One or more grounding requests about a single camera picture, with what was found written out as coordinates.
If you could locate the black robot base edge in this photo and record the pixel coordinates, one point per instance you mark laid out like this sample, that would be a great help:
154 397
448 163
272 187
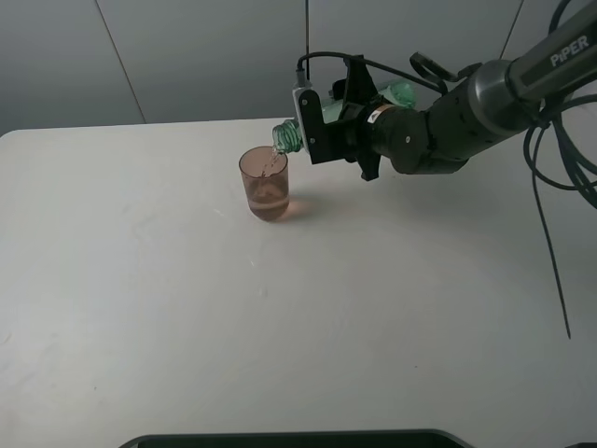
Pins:
356 438

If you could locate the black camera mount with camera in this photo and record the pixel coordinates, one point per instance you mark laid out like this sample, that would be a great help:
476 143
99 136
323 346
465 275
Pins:
317 133

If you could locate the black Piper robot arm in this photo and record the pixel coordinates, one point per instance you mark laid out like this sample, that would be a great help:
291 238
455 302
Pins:
478 108

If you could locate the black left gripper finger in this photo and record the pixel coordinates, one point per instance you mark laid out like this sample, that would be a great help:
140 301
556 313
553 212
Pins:
356 93

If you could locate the green transparent water bottle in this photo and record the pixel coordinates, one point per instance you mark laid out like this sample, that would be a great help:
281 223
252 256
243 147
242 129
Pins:
287 137

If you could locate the pink translucent plastic cup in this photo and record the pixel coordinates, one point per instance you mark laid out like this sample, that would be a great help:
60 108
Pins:
264 174

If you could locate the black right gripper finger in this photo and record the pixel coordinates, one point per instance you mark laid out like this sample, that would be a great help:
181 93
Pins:
367 159

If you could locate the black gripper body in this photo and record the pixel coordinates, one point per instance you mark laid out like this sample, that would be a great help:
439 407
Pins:
399 134

